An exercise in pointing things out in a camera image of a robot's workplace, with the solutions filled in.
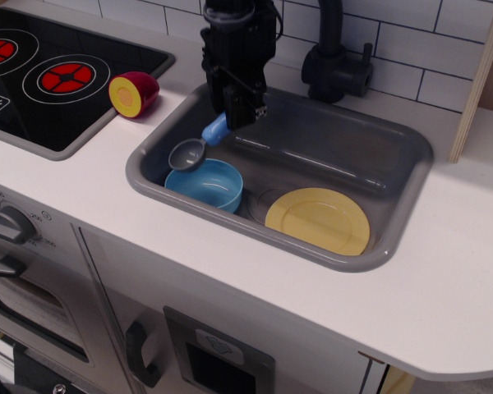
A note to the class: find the light wooden side post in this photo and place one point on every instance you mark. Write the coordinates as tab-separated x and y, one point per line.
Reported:
481	95

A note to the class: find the dark grey faucet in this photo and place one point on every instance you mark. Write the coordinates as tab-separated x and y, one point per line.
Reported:
327	69

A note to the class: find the red yellow toy fruit half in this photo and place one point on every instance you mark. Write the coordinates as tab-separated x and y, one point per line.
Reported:
131	93

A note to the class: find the grey sink basin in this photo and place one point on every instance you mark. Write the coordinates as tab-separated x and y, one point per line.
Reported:
301	143

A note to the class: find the grey oven door handle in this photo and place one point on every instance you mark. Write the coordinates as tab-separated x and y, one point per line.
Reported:
11	267

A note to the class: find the oven door window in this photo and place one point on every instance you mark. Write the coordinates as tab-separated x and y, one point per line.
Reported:
31	315

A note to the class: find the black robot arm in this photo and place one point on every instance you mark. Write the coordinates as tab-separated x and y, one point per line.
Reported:
232	14

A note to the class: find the grey oven knob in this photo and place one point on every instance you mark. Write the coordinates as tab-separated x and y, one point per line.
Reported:
15	227

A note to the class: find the black cabinet door handle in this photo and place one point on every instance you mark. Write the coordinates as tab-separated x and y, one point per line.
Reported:
135	339

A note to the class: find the yellow plate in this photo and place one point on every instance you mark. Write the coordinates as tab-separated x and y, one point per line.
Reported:
321	217

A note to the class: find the blue handled grey spoon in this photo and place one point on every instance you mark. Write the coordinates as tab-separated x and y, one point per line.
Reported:
188	155

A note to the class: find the black toy stove top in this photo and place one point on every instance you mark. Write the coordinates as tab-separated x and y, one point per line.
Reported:
54	82

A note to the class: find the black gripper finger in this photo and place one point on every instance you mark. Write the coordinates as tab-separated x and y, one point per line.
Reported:
243	107
217	80

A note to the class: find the light blue bowl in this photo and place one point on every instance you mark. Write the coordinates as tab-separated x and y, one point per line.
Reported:
214	182

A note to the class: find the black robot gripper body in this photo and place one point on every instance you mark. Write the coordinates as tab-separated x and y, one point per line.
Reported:
242	52

